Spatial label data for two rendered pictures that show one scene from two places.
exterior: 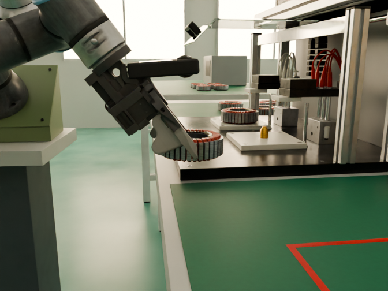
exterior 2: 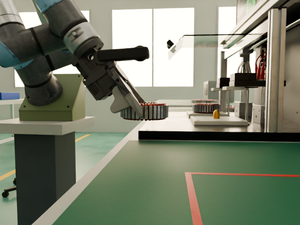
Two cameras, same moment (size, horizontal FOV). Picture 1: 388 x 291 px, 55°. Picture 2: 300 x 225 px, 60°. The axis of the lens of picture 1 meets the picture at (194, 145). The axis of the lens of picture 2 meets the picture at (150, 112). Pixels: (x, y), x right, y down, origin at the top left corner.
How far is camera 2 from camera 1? 0.17 m
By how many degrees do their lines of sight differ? 15
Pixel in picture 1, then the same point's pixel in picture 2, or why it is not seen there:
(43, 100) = (71, 94)
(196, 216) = (130, 155)
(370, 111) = not seen: outside the picture
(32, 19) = (45, 27)
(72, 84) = not seen: hidden behind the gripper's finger
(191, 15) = (198, 56)
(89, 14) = (72, 17)
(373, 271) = (247, 191)
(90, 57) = (72, 45)
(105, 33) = (82, 29)
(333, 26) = (263, 28)
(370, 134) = not seen: outside the picture
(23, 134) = (56, 116)
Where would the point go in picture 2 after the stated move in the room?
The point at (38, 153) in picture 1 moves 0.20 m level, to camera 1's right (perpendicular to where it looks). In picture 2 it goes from (60, 126) to (112, 128)
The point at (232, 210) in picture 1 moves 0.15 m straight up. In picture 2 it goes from (160, 153) to (160, 71)
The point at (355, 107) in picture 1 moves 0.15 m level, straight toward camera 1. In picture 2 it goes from (278, 86) to (263, 84)
